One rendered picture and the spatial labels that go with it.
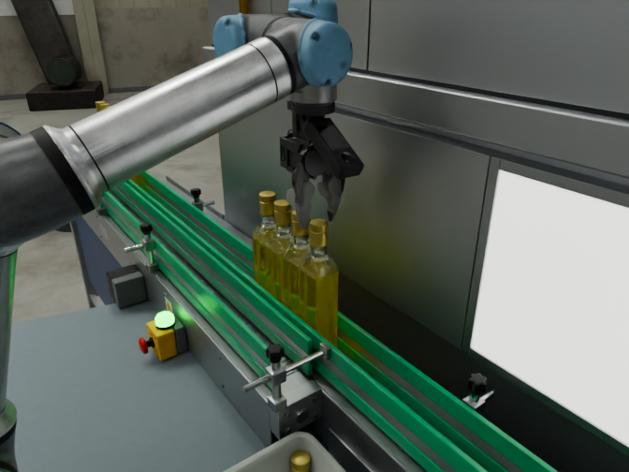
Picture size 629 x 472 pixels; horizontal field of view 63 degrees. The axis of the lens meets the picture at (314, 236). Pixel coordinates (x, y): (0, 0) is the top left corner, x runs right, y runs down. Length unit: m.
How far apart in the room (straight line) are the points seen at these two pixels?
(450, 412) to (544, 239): 0.31
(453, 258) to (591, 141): 0.28
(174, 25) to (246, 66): 8.85
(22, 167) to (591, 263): 0.65
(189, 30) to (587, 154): 8.99
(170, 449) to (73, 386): 0.31
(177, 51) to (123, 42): 0.87
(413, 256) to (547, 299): 0.25
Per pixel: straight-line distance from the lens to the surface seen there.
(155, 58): 9.45
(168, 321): 1.23
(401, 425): 0.85
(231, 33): 0.74
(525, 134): 0.74
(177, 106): 0.57
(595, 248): 0.72
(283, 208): 0.97
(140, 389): 1.22
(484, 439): 0.84
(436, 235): 0.86
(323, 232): 0.89
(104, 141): 0.56
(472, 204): 0.80
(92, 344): 1.39
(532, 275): 0.78
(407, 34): 0.89
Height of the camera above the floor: 1.53
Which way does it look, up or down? 26 degrees down
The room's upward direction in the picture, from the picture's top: straight up
